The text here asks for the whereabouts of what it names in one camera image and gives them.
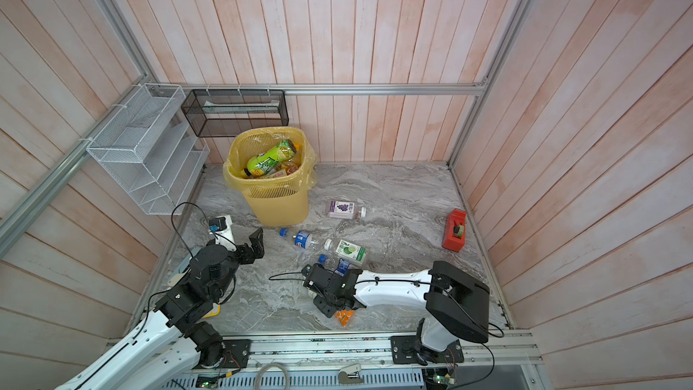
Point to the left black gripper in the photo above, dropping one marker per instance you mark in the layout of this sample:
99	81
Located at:
257	246

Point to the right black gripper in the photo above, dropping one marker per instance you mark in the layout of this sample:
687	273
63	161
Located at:
325	308

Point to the orange juice bottle white cap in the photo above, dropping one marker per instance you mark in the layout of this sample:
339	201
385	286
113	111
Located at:
343	317

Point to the lime label bottle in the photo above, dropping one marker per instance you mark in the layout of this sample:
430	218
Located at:
345	250

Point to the blue label pepsi bottle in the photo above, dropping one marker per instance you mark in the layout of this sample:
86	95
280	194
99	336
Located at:
301	238

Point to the purple grape juice bottle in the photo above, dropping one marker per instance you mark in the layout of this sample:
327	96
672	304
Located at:
346	210

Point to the green label tea bottle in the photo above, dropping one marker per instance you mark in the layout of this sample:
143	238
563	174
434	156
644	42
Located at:
262	164

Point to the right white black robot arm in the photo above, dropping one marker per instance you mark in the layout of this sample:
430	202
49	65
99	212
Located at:
458	305

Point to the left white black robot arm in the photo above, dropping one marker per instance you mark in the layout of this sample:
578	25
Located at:
173	337

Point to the yellow ribbed waste bin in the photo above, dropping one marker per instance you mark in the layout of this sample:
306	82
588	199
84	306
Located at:
280	212

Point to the yellow plastic bin liner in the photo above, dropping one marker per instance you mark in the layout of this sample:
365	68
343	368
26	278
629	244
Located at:
277	183

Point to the yellow calculator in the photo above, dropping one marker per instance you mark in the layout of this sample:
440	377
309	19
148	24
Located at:
216	309

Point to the grey stapler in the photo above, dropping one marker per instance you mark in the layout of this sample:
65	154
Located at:
350	375

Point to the red tape dispenser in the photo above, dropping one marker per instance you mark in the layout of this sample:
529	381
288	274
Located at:
455	231

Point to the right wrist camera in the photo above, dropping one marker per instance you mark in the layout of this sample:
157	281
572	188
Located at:
342	267

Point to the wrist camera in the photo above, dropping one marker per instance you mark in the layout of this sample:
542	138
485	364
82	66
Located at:
342	267
220	228

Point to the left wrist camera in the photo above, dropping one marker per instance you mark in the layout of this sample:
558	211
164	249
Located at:
220	228

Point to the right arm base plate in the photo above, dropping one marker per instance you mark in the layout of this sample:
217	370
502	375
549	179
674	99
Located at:
408	350

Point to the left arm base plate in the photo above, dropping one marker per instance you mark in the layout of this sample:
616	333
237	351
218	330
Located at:
229	353

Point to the white wire mesh shelf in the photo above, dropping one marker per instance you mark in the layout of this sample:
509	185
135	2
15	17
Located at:
154	159

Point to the black wire mesh basket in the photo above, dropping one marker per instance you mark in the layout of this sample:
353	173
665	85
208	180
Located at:
229	113

